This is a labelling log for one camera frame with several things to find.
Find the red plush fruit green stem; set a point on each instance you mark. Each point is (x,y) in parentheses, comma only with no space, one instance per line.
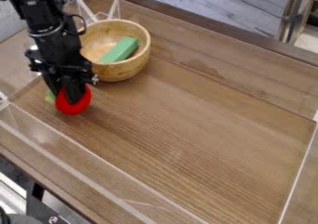
(62,103)

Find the green rectangular block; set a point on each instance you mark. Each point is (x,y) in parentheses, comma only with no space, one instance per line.
(121,50)

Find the metal table leg background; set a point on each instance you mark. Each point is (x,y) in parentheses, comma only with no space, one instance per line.
(295,20)

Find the clear acrylic corner bracket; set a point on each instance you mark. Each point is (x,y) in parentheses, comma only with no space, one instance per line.
(92,16)

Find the clear acrylic tray wall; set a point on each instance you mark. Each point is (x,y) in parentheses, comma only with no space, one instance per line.
(108,195)

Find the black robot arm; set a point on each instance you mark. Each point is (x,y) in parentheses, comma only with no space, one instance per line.
(56,31)

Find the wooden bowl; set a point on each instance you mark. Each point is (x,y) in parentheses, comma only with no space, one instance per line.
(102,38)

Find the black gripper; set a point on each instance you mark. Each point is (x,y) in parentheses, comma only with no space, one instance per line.
(72,73)

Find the black table frame bracket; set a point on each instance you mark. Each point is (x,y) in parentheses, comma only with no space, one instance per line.
(38,209)

